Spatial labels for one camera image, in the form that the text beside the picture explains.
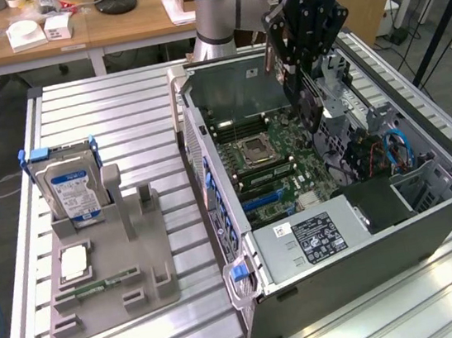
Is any black grey PC case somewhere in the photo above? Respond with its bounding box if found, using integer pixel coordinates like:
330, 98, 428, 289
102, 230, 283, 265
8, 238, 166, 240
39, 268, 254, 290
163, 20, 452, 338

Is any small silver chipset heatsink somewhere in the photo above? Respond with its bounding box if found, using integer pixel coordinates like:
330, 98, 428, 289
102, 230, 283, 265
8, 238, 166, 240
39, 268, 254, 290
297, 190, 320, 211

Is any tall metal disk bay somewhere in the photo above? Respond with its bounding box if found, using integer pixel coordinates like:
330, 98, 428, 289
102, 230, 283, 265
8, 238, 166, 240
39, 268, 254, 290
307, 49, 376, 154

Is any grey power supply unit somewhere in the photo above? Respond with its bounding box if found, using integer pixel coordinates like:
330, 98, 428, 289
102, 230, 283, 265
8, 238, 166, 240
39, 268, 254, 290
247, 191, 380, 289

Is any small white printed box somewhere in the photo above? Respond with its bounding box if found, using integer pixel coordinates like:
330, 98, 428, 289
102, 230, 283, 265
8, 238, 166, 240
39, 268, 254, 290
41, 12, 76, 44

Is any green RAM stick installed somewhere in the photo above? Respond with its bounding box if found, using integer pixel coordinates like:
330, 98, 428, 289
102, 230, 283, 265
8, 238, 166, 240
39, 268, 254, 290
236, 162, 298, 190

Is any hard disk with blue caddy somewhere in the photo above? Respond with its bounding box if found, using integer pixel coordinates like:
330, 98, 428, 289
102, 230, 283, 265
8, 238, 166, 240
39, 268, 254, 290
17, 133, 114, 236

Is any blue data wire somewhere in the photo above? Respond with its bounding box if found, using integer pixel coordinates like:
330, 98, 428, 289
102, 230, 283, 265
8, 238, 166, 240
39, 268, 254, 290
379, 126, 420, 177

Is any low metal disk bay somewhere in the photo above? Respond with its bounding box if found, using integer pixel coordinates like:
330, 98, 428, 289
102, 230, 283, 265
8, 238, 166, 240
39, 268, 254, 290
387, 155, 452, 217

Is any green RAM stick loose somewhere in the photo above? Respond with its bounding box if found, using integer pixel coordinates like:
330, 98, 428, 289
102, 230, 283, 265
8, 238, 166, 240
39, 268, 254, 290
53, 275, 131, 303

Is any blue case release latch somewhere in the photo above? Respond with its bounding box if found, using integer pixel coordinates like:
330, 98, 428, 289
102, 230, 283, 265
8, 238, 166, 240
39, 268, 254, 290
229, 263, 255, 287

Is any blue expansion slot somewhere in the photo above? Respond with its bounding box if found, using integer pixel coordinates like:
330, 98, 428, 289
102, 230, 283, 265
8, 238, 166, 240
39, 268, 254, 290
240, 188, 289, 214

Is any white box round dish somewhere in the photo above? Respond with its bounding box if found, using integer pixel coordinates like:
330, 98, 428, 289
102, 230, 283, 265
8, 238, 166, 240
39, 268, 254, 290
4, 16, 51, 55

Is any white paper booklet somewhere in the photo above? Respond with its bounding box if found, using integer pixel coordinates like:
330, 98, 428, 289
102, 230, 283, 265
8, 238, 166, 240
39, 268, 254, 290
160, 0, 198, 29

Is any silver CPU chip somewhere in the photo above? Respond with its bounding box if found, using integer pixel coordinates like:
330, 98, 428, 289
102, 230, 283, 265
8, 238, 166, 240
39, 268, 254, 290
56, 244, 93, 283

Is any wooden desk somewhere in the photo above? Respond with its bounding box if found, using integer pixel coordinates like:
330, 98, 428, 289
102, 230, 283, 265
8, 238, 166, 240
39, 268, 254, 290
0, 0, 317, 79

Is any green motherboard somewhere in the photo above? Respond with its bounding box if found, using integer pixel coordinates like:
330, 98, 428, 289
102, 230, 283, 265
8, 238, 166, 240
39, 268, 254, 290
204, 99, 357, 237

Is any black graphics card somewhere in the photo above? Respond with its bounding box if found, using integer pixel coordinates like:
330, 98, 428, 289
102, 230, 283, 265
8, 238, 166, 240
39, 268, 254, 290
261, 36, 327, 142

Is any metal CPU socket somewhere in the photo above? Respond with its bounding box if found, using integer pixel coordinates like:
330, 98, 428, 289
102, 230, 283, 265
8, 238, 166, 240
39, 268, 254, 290
234, 131, 280, 171

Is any grey plastic parts rack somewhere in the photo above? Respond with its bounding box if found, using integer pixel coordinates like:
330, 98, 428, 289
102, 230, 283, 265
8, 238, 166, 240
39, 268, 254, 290
26, 156, 186, 338

